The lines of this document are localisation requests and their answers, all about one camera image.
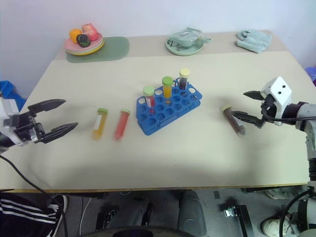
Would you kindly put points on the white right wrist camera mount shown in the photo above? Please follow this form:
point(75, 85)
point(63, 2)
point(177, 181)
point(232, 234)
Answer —
point(279, 91)

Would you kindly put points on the clear plastic bag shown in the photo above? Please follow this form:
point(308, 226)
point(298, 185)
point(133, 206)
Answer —
point(185, 37)

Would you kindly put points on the dark tube with yellow cap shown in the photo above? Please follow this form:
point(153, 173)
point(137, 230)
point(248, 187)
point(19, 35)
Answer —
point(184, 79)

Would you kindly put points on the blue plastic crate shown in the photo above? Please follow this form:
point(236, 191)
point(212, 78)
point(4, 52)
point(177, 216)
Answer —
point(6, 89)

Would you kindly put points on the white sneaker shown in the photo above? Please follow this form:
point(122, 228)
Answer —
point(274, 225)

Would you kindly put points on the orange tube with green cap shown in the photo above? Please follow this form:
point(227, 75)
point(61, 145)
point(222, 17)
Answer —
point(167, 89)

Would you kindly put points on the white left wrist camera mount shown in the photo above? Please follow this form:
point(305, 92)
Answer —
point(7, 112)

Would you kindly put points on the dark toy fruit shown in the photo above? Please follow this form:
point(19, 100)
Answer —
point(83, 40)

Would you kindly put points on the yellow plate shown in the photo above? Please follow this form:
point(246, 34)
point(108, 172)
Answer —
point(81, 53)

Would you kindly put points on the orange toy fruit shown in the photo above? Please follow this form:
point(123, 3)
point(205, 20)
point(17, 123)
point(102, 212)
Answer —
point(74, 34)

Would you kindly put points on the blue test tube rack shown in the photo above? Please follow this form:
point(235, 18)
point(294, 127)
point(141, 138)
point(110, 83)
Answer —
point(172, 116)

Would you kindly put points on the red tube with green cap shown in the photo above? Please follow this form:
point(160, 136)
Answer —
point(149, 96)

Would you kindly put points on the black trousers with white stripes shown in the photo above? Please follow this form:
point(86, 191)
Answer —
point(22, 214)

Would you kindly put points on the pink plate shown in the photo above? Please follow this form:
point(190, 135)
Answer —
point(71, 45)

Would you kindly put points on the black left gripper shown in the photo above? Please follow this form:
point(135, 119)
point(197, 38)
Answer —
point(26, 128)

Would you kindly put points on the green placemat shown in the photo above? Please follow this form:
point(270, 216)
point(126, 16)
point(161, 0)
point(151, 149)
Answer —
point(116, 49)

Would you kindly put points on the light blue towel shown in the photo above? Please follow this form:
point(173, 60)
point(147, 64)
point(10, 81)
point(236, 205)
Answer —
point(254, 40)

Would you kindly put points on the yellow tube with green cap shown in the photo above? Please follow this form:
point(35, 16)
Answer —
point(99, 124)

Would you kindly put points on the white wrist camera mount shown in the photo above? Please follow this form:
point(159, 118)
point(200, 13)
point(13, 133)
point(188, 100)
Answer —
point(279, 91)
point(7, 112)

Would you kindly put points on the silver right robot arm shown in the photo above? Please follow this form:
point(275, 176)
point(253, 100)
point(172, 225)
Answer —
point(307, 112)

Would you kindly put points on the pink toy fruit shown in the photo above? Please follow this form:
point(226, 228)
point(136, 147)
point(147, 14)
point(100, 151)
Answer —
point(89, 31)

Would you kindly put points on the purple plastic container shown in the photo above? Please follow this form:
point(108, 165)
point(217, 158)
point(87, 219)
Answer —
point(311, 74)

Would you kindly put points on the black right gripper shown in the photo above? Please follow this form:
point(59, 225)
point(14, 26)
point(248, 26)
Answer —
point(267, 105)

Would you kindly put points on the white mesh shoe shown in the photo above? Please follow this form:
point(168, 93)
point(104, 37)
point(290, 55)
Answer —
point(279, 193)

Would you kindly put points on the brown tube with beige cap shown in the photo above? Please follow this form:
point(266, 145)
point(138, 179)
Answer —
point(230, 118)

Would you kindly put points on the black metal bracket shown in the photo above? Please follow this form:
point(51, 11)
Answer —
point(238, 214)

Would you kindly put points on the light green plate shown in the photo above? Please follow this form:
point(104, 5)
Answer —
point(184, 51)

